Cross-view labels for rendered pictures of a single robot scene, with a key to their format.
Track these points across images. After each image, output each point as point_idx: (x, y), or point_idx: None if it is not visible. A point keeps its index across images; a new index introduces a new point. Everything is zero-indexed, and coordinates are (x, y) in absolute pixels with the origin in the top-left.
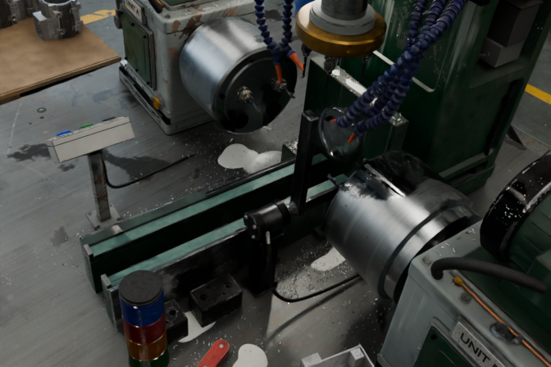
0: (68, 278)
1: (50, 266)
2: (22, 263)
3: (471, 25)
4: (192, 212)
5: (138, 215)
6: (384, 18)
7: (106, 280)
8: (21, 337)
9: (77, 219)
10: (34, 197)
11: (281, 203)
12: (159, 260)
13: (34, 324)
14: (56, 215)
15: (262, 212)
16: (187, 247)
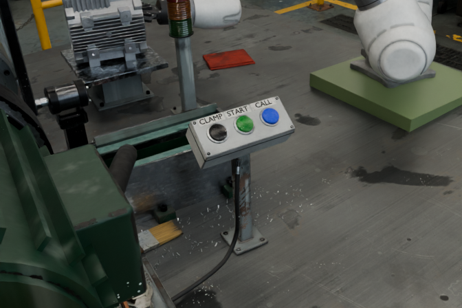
0: (269, 183)
1: (290, 192)
2: (319, 194)
3: None
4: (135, 163)
5: (191, 148)
6: None
7: (220, 110)
8: (294, 147)
9: (276, 236)
10: (341, 265)
11: (48, 86)
12: (174, 128)
13: (287, 154)
14: (304, 241)
15: (70, 82)
16: (147, 136)
